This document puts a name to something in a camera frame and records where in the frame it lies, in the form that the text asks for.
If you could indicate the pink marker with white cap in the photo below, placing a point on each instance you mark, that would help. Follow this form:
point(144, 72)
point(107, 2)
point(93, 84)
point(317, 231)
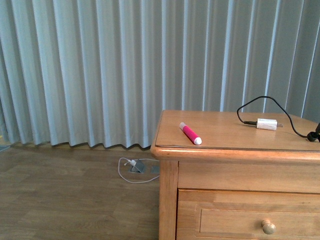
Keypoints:
point(194, 138)

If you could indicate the wooden drawer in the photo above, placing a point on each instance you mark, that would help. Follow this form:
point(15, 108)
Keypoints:
point(237, 215)

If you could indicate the round wooden drawer knob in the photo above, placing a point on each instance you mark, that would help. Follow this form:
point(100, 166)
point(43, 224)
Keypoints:
point(268, 227)

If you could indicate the closed metal floor socket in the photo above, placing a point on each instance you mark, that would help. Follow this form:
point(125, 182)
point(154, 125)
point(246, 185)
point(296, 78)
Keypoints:
point(155, 169)

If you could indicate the white plug on floor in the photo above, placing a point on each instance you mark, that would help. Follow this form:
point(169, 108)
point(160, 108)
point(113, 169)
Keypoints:
point(131, 162)

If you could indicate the open metal floor socket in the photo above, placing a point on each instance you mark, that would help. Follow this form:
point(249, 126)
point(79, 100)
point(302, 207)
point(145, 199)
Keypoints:
point(139, 167)

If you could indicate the grey pleated curtain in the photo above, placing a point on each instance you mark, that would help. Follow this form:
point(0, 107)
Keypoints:
point(101, 71)

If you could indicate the wooden nightstand cabinet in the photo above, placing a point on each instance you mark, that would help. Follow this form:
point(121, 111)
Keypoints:
point(232, 157)

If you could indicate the white power adapter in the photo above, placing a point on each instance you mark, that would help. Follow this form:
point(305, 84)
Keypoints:
point(268, 124)

